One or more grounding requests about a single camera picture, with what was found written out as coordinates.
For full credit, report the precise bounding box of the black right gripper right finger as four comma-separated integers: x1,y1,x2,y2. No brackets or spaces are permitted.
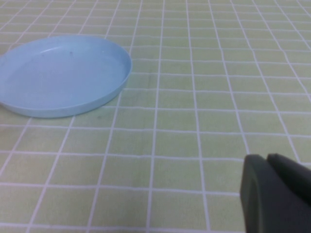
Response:
266,152,311,210

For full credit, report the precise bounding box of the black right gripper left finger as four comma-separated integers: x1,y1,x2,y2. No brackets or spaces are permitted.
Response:
240,153,311,233

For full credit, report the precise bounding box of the light blue round plate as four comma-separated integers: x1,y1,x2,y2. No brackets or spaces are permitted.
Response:
0,35,133,119

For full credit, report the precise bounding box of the green checked tablecloth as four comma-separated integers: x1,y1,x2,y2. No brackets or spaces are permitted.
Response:
0,0,311,233

